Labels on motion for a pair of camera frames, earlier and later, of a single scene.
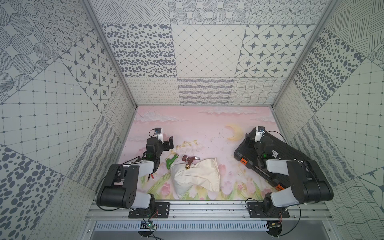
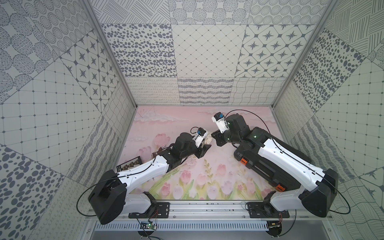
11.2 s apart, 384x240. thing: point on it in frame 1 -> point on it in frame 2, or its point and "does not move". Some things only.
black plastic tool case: (282, 151) does not move
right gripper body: (252, 144) -> (222, 138)
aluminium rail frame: (214, 211) does not move
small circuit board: (148, 225) does not move
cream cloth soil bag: (205, 174) -> (208, 139)
